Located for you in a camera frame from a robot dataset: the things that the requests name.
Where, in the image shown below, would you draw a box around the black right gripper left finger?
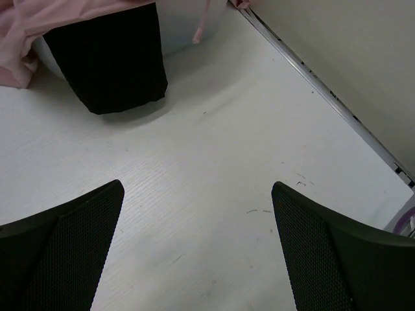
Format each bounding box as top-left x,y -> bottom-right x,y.
1,180 -> 125,310

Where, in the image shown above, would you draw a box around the pink trousers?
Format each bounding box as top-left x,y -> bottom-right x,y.
0,0 -> 251,89

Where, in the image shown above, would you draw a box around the black garment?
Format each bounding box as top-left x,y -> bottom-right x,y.
43,3 -> 168,115

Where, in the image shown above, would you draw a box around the aluminium table edge rail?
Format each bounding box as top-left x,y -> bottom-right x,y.
236,5 -> 414,190

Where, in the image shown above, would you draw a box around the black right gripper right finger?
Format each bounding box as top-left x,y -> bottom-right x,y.
271,182 -> 414,310

